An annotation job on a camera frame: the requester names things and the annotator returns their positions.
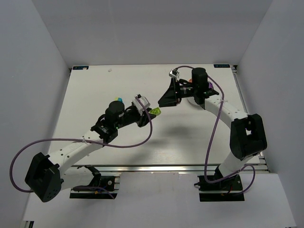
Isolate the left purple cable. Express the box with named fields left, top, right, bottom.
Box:
left=9, top=96, right=153, bottom=192

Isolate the white round divided container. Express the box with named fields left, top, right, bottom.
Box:
left=187, top=78, right=216, bottom=106

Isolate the blue label left corner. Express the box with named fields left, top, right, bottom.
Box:
left=72, top=66, right=89, bottom=70

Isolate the pale green curved lego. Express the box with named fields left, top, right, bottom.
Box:
left=149, top=107, right=161, bottom=116

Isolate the purple cable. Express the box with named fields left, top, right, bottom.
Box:
left=173, top=66, right=257, bottom=197
left=9, top=96, right=153, bottom=192

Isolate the yellow-green and teal small lego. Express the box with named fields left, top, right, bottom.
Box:
left=115, top=97, right=123, bottom=102

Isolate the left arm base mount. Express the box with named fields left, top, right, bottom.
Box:
left=69, top=165, right=120, bottom=200

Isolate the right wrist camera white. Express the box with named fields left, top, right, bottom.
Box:
left=169, top=68, right=180, bottom=81

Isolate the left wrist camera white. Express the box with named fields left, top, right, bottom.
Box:
left=132, top=94, right=151, bottom=115

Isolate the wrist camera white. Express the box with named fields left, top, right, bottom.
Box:
left=132, top=94, right=151, bottom=115
left=169, top=68, right=180, bottom=81

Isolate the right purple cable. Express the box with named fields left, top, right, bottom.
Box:
left=173, top=66, right=257, bottom=197

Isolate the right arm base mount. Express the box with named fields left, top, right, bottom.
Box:
left=194, top=175, right=245, bottom=202

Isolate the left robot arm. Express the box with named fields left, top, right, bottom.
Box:
left=25, top=100, right=161, bottom=202

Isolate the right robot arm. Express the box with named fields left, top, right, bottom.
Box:
left=158, top=67, right=267, bottom=184

